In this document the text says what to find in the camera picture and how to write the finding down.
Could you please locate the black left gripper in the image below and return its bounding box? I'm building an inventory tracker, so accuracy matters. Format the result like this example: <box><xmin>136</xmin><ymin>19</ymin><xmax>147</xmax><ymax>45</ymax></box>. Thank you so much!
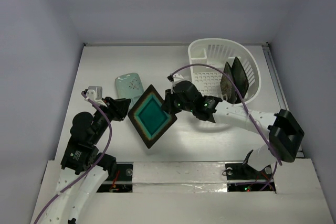
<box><xmin>91</xmin><ymin>95</ymin><xmax>131</xmax><ymax>143</ymax></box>

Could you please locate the light green rectangular plate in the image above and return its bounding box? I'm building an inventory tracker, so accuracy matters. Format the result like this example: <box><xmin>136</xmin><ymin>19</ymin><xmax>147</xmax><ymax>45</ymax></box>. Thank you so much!
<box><xmin>115</xmin><ymin>73</ymin><xmax>144</xmax><ymax>110</ymax></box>

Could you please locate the teal square plate brown rim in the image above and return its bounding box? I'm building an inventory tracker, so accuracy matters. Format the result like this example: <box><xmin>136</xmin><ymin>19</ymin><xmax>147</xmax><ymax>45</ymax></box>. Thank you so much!
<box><xmin>128</xmin><ymin>85</ymin><xmax>177</xmax><ymax>149</ymax></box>

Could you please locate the black floral square plate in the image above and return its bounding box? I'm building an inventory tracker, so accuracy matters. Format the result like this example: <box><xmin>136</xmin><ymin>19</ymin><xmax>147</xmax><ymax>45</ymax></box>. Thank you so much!
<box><xmin>220</xmin><ymin>62</ymin><xmax>237</xmax><ymax>104</ymax></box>

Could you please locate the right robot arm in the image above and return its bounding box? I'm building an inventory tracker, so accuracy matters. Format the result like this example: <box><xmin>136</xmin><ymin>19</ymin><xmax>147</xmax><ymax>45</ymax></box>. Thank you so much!
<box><xmin>162</xmin><ymin>80</ymin><xmax>305</xmax><ymax>178</ymax></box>

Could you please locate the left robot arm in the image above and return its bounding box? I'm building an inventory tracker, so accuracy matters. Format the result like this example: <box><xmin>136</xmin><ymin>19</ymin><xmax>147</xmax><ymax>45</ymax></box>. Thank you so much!
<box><xmin>34</xmin><ymin>90</ymin><xmax>131</xmax><ymax>223</ymax></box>

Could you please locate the white plastic dish rack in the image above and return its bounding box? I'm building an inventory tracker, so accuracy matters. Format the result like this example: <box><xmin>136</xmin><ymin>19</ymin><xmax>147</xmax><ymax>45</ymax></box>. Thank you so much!
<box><xmin>187</xmin><ymin>38</ymin><xmax>263</xmax><ymax>105</ymax></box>

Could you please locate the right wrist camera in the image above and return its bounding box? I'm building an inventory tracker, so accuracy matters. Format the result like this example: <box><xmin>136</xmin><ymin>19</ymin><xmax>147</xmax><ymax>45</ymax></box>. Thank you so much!
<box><xmin>167</xmin><ymin>73</ymin><xmax>185</xmax><ymax>86</ymax></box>

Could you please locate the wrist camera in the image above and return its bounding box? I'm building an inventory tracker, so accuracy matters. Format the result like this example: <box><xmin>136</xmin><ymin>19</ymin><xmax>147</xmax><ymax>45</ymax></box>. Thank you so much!
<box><xmin>167</xmin><ymin>73</ymin><xmax>185</xmax><ymax>86</ymax></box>
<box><xmin>82</xmin><ymin>86</ymin><xmax>103</xmax><ymax>103</ymax></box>

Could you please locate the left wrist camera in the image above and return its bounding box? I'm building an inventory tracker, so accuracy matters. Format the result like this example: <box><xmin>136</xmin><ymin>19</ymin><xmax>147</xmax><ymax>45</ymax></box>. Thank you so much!
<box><xmin>82</xmin><ymin>86</ymin><xmax>103</xmax><ymax>103</ymax></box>

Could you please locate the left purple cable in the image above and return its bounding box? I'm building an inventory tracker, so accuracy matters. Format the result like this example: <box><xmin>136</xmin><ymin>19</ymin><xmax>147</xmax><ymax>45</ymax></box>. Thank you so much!
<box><xmin>31</xmin><ymin>91</ymin><xmax>114</xmax><ymax>223</ymax></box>

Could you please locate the purple cable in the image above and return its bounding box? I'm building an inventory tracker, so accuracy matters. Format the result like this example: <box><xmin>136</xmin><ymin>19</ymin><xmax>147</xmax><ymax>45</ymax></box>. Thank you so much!
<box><xmin>31</xmin><ymin>91</ymin><xmax>114</xmax><ymax>223</ymax></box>
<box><xmin>167</xmin><ymin>63</ymin><xmax>283</xmax><ymax>192</ymax></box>

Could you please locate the foil covered front rail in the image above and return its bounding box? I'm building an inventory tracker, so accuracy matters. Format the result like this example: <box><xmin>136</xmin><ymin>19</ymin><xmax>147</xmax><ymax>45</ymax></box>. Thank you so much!
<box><xmin>132</xmin><ymin>162</ymin><xmax>227</xmax><ymax>194</ymax></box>

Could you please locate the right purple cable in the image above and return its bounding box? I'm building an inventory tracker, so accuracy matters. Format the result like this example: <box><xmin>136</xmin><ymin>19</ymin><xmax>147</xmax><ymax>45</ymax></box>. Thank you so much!
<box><xmin>167</xmin><ymin>63</ymin><xmax>283</xmax><ymax>192</ymax></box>

